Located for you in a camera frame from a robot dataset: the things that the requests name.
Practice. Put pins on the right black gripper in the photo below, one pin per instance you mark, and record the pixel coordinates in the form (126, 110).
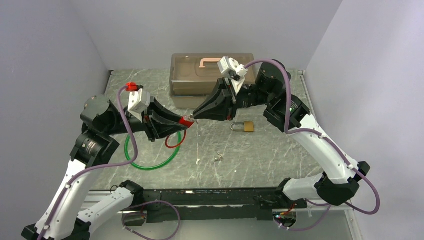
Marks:
(219, 105)

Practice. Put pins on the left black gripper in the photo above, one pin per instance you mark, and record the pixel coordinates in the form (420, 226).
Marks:
(155, 128)

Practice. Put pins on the red cable lock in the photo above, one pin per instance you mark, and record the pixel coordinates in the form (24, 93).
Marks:
(179, 132)

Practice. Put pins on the green cable lock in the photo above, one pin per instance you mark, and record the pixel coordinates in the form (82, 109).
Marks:
(164, 157)

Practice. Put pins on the silver key set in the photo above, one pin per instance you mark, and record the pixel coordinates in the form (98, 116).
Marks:
(219, 157)

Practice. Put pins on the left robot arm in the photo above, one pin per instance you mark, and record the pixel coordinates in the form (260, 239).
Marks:
(64, 219)

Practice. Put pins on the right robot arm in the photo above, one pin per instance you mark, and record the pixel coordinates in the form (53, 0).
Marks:
(341, 175)

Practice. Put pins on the brass padlock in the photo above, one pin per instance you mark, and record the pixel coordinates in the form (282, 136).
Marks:
(245, 126)

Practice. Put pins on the brown translucent tool box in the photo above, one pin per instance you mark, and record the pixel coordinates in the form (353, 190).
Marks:
(190, 85)

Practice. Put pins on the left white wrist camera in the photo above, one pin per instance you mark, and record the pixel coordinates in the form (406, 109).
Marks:
(138, 101)

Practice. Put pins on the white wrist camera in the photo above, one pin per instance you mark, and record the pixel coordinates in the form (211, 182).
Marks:
(138, 101)
(235, 72)

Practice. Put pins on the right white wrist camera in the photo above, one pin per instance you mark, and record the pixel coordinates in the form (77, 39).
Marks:
(235, 72)

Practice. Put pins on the pink tool box handle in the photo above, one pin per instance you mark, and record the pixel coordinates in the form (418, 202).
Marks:
(203, 61)

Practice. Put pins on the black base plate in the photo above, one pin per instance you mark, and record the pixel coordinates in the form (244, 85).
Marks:
(259, 203)

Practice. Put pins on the aluminium frame rail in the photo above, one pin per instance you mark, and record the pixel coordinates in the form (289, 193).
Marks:
(122, 197)

